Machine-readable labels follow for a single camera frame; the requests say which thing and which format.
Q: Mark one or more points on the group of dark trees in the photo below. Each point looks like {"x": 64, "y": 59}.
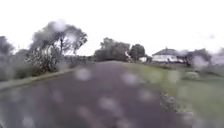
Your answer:
{"x": 111, "y": 50}

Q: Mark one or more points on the dark round tree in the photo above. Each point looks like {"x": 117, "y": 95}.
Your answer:
{"x": 137, "y": 52}

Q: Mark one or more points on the grey gravel road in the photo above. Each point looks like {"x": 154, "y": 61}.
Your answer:
{"x": 100, "y": 93}

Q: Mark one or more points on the white house with dark roof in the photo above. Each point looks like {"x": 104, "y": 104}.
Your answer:
{"x": 165, "y": 56}

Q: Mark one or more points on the tall tree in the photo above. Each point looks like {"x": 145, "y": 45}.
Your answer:
{"x": 55, "y": 46}

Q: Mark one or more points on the grass verge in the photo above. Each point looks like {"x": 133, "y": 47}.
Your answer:
{"x": 30, "y": 80}
{"x": 200, "y": 90}

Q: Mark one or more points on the roadside bushes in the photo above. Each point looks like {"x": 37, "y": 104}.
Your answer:
{"x": 13, "y": 65}

